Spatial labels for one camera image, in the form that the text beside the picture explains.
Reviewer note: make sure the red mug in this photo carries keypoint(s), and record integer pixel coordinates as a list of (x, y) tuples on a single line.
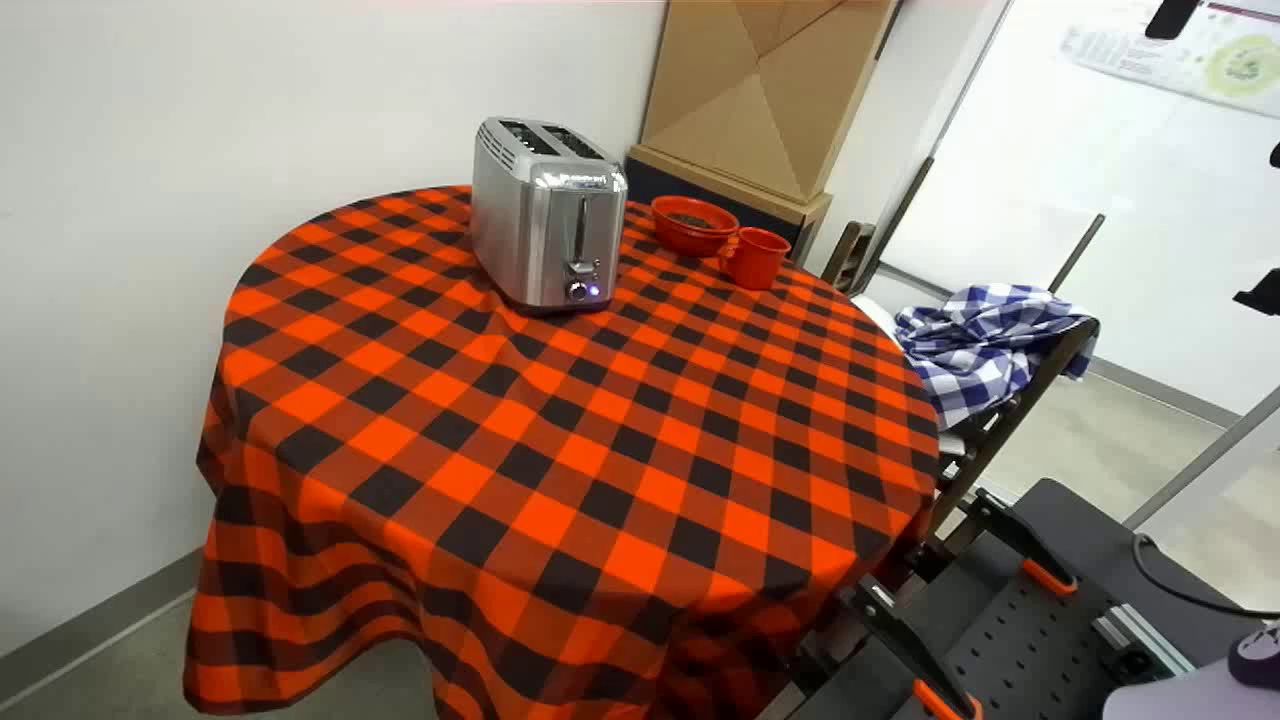
[(756, 258)]

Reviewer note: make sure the black folding workbench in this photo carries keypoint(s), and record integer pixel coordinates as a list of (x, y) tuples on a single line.
[(1038, 610)]

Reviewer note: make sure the red bowl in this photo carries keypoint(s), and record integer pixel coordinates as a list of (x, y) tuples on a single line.
[(691, 224)]

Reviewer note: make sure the wall poster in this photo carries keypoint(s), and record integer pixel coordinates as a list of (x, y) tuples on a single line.
[(1206, 48)]

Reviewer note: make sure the blue white checkered cloth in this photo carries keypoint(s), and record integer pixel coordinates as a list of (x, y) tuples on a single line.
[(982, 345)]

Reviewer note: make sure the cardboard box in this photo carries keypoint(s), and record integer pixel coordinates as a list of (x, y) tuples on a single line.
[(750, 103)]

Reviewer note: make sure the red black plaid tablecloth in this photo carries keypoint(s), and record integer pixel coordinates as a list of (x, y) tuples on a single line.
[(624, 512)]

